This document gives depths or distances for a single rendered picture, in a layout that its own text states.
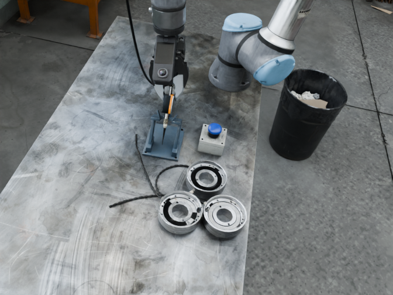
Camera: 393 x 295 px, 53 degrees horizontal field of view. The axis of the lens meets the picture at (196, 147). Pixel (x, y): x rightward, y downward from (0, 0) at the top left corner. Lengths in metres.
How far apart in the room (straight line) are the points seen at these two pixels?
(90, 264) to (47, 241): 0.11
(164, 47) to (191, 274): 0.51
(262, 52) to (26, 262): 0.80
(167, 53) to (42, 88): 1.76
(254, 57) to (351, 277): 1.21
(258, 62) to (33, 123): 1.52
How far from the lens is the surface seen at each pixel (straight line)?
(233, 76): 1.32
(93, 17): 2.97
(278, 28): 1.15
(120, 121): 1.18
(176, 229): 0.92
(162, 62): 0.90
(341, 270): 2.02
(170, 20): 0.89
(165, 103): 1.01
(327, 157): 2.44
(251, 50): 1.20
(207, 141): 1.08
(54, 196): 1.02
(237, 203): 0.99
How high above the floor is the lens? 1.61
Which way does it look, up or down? 46 degrees down
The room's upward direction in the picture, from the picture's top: 11 degrees clockwise
